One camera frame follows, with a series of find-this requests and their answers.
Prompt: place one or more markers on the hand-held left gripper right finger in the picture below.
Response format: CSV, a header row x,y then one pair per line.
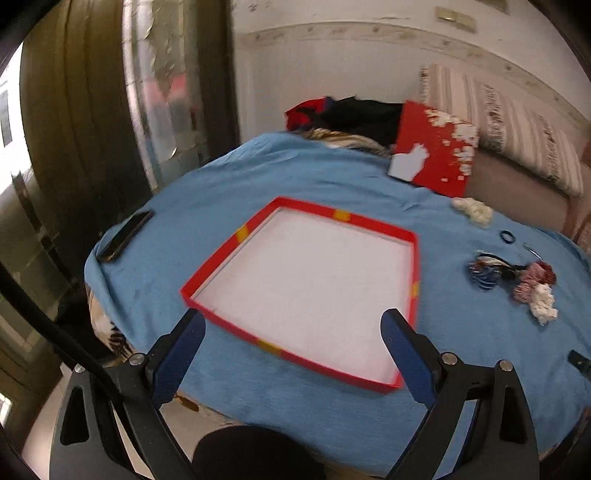
x,y
408,360

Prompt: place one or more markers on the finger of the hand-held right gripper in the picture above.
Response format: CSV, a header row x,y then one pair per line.
x,y
581,361

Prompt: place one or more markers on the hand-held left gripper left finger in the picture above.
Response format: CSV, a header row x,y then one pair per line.
x,y
178,364

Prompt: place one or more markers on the shallow red tray box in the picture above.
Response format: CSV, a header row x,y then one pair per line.
x,y
314,286

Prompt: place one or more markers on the white cotton wad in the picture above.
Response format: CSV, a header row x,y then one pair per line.
x,y
544,304

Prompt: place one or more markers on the plaid cloth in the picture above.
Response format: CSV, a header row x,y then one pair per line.
x,y
108,327

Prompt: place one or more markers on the metal hair clip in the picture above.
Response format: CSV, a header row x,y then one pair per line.
x,y
531,249

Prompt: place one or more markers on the black phone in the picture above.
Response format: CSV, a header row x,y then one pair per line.
x,y
124,235

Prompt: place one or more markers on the white fluffy scrunchie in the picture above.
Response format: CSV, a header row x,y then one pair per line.
x,y
475,212

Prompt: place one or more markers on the beige sofa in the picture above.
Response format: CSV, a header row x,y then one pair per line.
x,y
512,184

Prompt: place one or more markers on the blue blanket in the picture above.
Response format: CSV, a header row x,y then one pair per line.
x,y
323,184

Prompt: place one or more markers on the beige striped fabric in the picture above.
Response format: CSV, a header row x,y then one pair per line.
x,y
351,141

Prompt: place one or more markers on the red box lid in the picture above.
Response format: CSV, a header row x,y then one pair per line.
x,y
429,129

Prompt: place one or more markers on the dark clothes pile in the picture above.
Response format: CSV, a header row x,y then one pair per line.
x,y
364,117

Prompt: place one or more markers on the striped cushion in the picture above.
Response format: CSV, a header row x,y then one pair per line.
x,y
508,115

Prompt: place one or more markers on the red cloth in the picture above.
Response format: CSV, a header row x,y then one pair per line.
x,y
302,115

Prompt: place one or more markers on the frosted glass window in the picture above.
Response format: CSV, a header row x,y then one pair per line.
x,y
175,83

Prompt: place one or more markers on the brown curtain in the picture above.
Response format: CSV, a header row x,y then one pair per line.
x,y
78,92

